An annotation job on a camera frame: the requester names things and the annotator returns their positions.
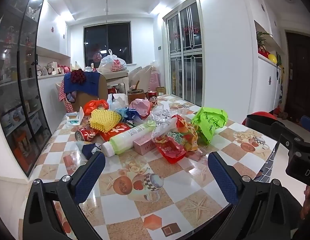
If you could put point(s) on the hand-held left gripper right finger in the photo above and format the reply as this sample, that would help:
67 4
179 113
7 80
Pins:
222 177

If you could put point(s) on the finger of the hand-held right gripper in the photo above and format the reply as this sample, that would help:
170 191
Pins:
308 125
260 122

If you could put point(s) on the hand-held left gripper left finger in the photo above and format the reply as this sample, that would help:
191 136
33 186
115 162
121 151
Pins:
91 177

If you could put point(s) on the white and green bottle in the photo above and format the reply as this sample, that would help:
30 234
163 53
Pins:
125 138

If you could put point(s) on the red packet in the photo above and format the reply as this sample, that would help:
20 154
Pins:
114 131

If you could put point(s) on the yellow foam fruit net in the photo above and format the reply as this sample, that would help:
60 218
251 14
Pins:
104 120

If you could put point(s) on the pink plastic bag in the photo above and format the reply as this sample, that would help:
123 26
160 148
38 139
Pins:
141 106

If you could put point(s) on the red plastic stool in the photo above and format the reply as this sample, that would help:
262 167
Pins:
260 113

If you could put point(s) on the dark blue wrapper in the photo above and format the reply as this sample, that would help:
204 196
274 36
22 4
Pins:
89 150

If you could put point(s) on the crushed red soda can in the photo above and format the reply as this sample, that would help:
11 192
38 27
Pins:
86 134

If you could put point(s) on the bright green plastic bag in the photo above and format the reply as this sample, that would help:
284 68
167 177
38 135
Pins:
210 125

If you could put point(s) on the dark wooden door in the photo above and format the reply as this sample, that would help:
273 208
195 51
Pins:
300 75

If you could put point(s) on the colourful snack bag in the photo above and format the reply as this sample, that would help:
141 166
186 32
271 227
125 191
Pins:
176 143

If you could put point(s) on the white face mask box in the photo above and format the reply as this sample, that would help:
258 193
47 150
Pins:
74 120

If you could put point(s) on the pink cosmetics box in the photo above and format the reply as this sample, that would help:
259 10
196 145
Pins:
145 145

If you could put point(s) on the yellow balloon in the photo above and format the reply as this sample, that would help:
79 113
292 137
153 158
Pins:
272 58

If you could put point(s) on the blue plastic bag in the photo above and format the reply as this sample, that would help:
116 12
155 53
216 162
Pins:
127 115

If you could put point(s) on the orange plastic bag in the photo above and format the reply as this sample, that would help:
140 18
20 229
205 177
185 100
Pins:
94 105

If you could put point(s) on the green potted plant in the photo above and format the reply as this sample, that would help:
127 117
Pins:
262 40

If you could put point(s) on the clear plastic bag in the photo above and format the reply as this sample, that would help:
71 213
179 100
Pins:
165 116

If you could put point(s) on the red checked cloth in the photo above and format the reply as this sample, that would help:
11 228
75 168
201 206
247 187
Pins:
64 97

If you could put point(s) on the red gift box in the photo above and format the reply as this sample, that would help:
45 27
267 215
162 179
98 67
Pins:
111 90

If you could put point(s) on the brown glass jar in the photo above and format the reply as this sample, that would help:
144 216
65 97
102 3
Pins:
136 96

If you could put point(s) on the white counter cabinet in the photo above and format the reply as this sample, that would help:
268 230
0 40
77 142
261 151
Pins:
48 90

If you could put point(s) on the blue cloth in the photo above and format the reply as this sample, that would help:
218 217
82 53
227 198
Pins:
92 80

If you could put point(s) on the red cartoon face can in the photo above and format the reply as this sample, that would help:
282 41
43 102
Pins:
152 98

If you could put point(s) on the dark red knitted cloth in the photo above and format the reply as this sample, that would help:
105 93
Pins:
78 76

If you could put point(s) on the glass sliding door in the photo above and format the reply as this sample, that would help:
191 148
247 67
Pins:
185 52

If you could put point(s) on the small cardboard box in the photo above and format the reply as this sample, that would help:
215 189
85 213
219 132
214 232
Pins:
160 90

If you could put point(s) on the beige dining table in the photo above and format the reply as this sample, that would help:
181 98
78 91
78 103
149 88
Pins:
116 75

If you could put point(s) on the beige dining chair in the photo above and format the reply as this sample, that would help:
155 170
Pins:
146 77
135 76

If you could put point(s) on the pink plastic stool stack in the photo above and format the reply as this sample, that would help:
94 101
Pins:
155 80

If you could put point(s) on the white printed shopping bag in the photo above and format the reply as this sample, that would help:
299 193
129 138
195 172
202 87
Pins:
112 62

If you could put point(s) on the pink balloon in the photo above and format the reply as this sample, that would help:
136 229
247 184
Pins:
96 57

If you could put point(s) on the glass display cabinet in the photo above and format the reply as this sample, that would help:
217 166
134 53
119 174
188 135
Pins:
17 80

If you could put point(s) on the dark window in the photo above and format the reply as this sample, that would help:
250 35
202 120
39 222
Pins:
107 42

